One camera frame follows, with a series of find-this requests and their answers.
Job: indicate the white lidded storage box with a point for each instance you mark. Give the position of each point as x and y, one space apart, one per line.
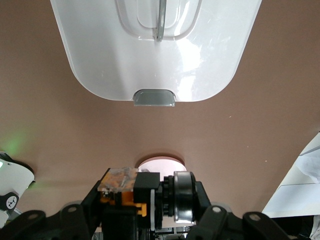
112 50

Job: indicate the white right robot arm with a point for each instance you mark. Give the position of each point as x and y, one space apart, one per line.
15 180

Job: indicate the white panel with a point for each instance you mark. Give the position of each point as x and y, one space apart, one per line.
295 195

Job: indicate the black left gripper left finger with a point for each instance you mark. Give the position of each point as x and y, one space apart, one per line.
62 225

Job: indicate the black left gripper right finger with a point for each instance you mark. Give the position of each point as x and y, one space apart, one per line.
220 225

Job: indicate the pink round plate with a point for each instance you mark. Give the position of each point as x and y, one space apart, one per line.
162 165

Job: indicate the orange and black push-button switch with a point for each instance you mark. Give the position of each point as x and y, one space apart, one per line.
147 185

